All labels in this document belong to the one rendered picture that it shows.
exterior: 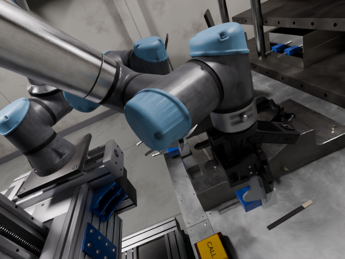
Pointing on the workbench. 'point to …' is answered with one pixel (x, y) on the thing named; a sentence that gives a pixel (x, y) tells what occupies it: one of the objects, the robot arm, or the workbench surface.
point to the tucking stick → (289, 215)
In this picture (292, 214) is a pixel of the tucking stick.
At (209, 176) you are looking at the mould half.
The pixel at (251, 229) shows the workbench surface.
